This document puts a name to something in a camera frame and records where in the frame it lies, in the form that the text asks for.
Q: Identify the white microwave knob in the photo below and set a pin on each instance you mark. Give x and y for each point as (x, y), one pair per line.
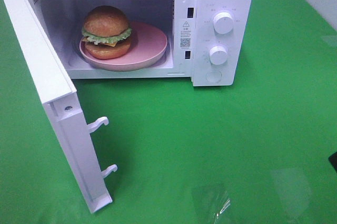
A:
(223, 22)
(218, 55)

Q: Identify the white microwave oven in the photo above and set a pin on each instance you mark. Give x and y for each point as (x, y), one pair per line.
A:
(188, 25)

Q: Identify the upper white microwave knob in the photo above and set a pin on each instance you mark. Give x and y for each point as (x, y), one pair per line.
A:
(223, 22)

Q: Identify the burger with lettuce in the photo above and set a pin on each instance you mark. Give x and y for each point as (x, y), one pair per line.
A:
(106, 32)

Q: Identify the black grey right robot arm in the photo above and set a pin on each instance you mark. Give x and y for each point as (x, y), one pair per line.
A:
(333, 160)

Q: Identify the round white door button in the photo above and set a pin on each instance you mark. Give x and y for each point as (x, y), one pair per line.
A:
(214, 76)

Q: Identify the white microwave door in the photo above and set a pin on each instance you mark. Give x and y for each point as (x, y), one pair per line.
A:
(58, 96)

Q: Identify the pink round plate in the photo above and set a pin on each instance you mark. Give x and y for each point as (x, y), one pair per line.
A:
(148, 45)

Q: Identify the lower white microwave knob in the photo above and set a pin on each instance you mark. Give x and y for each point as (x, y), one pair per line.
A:
(218, 55)

